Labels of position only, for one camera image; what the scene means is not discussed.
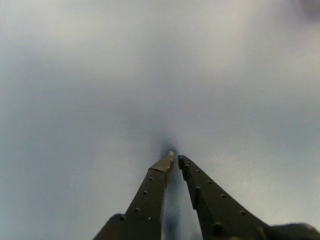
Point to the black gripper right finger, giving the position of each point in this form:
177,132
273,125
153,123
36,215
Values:
215,210

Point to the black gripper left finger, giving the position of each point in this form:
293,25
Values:
147,200

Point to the dark blue-grey table mat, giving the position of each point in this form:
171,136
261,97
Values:
100,87

